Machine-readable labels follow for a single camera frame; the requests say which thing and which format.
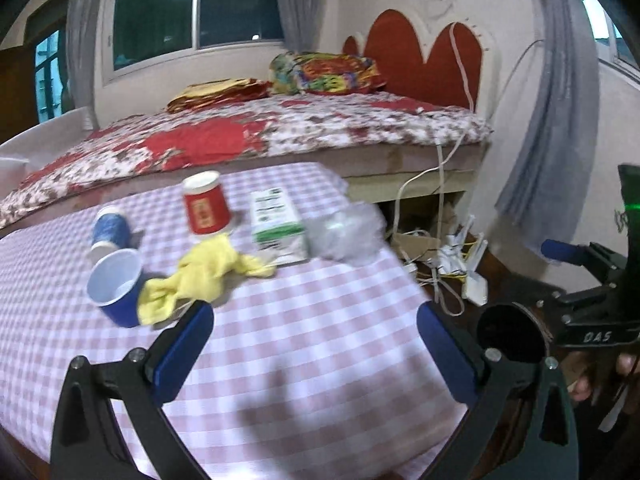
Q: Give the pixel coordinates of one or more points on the brown wooden door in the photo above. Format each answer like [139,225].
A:
[15,90]

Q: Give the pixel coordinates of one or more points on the dark framed window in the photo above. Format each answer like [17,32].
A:
[50,75]

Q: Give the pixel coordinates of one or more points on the folded yellow red blanket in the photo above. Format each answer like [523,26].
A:
[215,92]

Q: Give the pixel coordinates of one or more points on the red heart-shaped headboard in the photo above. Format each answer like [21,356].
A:
[395,50]

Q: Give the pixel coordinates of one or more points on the green and white box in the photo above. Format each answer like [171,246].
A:
[272,215]

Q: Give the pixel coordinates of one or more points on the white router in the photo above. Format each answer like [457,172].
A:
[475,287]
[455,250]

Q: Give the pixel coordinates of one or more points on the colourful patterned pillow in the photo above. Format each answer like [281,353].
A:
[325,75]

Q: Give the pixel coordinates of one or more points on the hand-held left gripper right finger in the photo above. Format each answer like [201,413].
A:
[445,352]

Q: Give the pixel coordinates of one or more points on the red floral bedspread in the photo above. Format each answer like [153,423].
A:
[300,125]

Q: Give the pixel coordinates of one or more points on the grey curtain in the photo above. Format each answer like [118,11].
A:
[82,35]
[555,135]
[300,10]

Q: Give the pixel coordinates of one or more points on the pink checked tablecloth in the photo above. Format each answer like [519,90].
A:
[300,335]

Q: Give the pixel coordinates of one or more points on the person's right hand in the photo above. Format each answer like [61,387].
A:
[582,375]

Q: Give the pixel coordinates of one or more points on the yellow cloth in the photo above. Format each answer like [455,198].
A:
[200,270]

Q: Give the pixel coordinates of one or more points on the clear plastic bag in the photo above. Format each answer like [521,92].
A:
[345,235]

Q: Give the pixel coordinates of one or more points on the white footboard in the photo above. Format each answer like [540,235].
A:
[45,135]

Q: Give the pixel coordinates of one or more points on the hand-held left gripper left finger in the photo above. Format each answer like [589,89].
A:
[182,347]

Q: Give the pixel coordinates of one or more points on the black trash bin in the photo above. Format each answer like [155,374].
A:
[510,330]

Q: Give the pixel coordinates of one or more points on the blue patterned paper cup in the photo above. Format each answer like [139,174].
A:
[110,227]

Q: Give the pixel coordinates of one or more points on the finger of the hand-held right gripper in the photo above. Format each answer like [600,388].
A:
[557,251]
[575,302]

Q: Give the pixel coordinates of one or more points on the brown cardboard box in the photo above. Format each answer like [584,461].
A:
[415,245]

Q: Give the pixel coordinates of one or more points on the plain blue paper cup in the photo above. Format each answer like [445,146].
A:
[120,305]

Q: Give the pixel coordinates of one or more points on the white framed window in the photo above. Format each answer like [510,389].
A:
[235,5]
[620,45]

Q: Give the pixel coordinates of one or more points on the red paper cup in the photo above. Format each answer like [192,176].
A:
[205,210]

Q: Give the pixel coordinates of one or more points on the cream bed frame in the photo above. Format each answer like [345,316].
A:
[400,180]

